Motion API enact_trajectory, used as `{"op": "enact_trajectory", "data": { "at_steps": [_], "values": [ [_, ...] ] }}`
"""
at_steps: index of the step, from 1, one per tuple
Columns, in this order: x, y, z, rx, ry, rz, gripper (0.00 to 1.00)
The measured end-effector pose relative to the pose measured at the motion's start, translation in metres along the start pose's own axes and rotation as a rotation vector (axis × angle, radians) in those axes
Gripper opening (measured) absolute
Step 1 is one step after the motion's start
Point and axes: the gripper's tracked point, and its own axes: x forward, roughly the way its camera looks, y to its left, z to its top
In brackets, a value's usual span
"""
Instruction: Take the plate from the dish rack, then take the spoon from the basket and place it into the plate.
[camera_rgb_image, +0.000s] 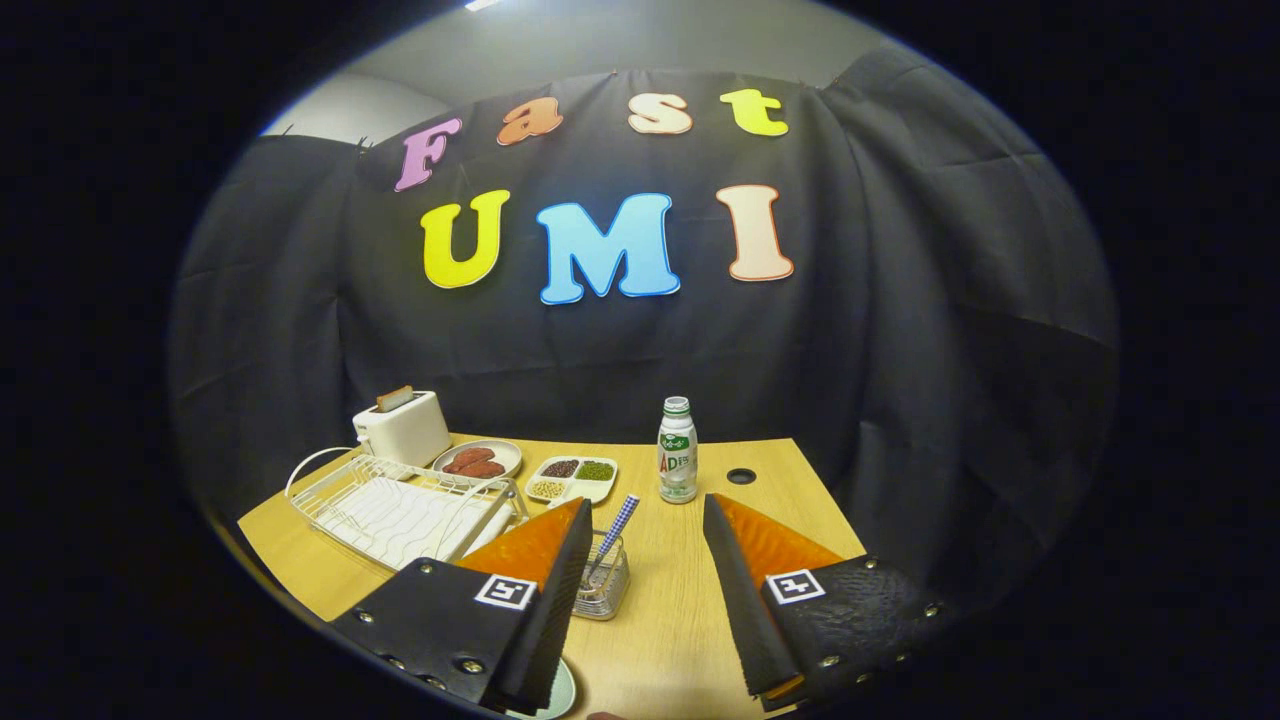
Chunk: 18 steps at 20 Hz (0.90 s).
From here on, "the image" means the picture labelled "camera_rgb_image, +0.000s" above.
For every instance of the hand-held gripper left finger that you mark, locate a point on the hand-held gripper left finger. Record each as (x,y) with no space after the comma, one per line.
(560,610)

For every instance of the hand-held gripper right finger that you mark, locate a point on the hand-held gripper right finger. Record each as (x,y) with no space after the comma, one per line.
(745,610)

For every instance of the pale green plate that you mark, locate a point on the pale green plate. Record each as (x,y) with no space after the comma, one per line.
(560,695)

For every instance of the white compartment dish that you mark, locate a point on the white compartment dish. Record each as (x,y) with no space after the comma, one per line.
(595,490)

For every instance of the beige round plate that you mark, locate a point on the beige round plate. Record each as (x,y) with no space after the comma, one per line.
(505,455)

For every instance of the yellow soybeans pile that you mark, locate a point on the yellow soybeans pile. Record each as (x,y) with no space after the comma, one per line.
(548,489)

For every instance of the dark red beans pile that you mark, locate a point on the dark red beans pile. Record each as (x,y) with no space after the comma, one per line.
(560,468)

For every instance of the green beans pile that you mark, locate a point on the green beans pile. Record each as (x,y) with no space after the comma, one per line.
(596,471)

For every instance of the brown meat piece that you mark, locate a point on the brown meat piece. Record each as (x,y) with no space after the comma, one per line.
(468,458)
(483,469)

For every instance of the white green drink bottle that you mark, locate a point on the white green drink bottle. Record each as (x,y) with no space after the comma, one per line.
(677,455)

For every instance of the white toaster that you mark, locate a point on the white toaster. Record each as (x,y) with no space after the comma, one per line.
(410,435)

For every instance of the toast slice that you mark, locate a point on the toast slice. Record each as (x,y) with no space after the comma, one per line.
(395,398)

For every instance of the black backdrop cloth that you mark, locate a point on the black backdrop cloth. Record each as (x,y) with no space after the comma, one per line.
(850,300)

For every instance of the ceiling light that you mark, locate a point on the ceiling light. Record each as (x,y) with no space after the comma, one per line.
(482,4)

